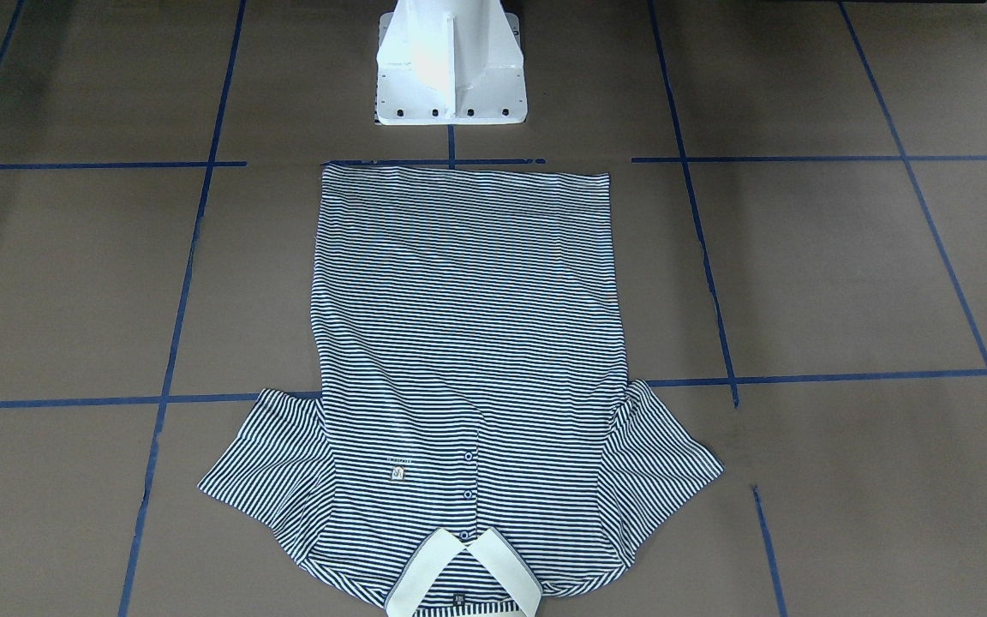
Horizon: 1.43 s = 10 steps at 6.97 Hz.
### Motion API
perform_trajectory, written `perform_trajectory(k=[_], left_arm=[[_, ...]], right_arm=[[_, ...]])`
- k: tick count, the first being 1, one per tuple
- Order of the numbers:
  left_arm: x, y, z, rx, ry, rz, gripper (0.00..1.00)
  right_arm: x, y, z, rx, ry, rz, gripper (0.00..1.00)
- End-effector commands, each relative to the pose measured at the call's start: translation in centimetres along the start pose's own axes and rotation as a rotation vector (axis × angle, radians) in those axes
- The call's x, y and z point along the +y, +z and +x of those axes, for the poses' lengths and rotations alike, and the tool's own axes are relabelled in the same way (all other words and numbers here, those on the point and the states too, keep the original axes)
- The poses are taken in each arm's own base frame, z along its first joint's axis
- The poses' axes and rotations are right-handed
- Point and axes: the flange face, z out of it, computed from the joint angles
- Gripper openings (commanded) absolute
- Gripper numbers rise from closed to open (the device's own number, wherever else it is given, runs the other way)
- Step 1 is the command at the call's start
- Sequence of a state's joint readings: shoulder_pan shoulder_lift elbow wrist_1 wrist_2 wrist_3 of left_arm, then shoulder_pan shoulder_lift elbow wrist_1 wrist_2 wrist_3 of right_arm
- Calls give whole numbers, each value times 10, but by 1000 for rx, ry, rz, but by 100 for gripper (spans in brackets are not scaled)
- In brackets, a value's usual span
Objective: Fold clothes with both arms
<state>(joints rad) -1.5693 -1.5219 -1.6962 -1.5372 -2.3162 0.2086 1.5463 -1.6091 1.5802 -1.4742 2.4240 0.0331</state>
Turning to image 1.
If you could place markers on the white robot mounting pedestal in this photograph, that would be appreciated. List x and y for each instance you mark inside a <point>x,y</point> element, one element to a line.
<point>450,63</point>

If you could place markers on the navy white striped polo shirt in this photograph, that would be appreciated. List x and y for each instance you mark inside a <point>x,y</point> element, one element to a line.
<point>477,445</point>

